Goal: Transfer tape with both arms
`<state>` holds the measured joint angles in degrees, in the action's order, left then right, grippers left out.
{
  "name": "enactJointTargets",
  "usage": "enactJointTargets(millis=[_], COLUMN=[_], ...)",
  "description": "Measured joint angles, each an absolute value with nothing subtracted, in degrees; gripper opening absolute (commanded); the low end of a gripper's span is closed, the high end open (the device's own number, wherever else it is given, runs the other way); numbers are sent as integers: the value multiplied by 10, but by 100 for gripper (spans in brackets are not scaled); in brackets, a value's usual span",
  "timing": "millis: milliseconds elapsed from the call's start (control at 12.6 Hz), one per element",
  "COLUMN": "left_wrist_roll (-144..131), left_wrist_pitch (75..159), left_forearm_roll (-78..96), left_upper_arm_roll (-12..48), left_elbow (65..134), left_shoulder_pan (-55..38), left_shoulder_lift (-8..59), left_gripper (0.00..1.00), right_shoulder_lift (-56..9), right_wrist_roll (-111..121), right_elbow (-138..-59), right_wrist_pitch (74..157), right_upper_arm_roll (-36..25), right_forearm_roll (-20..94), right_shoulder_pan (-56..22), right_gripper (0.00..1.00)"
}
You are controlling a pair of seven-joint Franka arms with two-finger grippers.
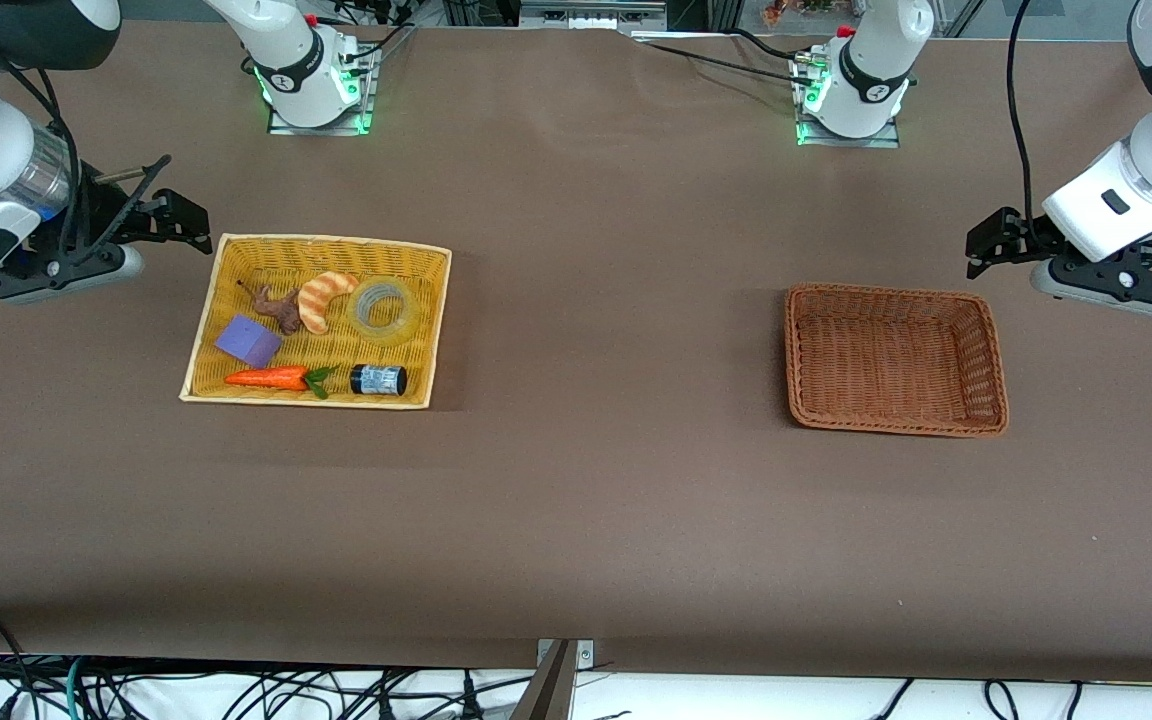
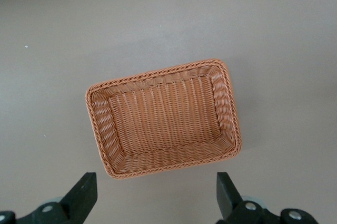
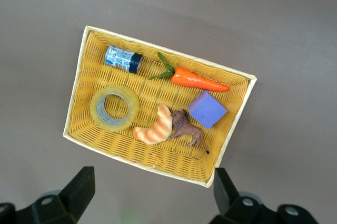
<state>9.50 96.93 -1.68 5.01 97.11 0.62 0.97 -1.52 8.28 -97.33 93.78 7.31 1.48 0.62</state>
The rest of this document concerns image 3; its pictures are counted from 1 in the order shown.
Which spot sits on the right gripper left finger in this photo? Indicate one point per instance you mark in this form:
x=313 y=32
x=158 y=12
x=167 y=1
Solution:
x=76 y=195

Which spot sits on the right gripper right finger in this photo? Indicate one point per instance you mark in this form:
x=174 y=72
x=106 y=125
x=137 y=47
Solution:
x=226 y=197

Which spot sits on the yellowish clear tape roll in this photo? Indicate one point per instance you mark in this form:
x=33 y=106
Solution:
x=113 y=127

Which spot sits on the brown toy lion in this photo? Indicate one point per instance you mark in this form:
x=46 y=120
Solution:
x=187 y=129

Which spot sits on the purple foam cube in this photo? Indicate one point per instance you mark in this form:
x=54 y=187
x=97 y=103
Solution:
x=206 y=110

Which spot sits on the striped toy croissant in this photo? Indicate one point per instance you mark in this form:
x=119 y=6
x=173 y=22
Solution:
x=158 y=129

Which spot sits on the yellow woven rectangular basket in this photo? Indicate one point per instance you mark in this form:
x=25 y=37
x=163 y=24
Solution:
x=163 y=97

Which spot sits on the orange toy carrot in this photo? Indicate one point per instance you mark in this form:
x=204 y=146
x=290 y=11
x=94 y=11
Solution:
x=192 y=79

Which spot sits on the small jar black lid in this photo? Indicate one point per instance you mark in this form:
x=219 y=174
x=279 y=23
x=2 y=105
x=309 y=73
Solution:
x=119 y=59

